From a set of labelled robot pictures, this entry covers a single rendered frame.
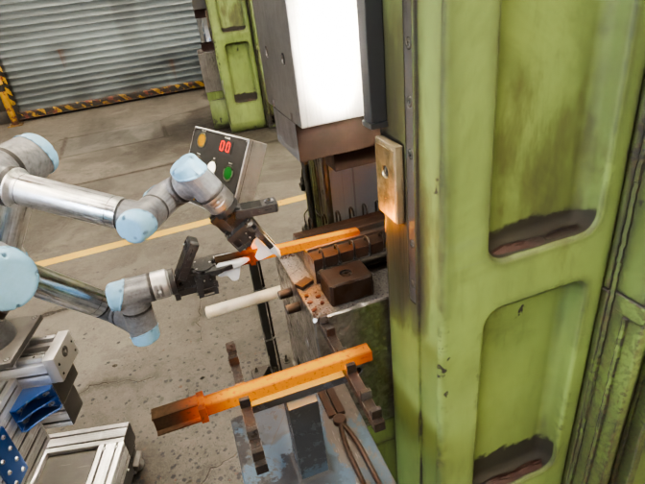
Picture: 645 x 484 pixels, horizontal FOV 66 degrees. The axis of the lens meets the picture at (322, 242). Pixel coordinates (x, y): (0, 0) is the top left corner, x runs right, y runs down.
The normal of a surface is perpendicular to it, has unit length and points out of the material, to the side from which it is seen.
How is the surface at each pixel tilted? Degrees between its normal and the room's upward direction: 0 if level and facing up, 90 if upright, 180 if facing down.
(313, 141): 90
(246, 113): 90
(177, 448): 0
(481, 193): 89
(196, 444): 0
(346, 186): 90
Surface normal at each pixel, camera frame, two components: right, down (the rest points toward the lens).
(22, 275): 0.85, 0.11
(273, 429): -0.11, -0.87
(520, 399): 0.34, 0.43
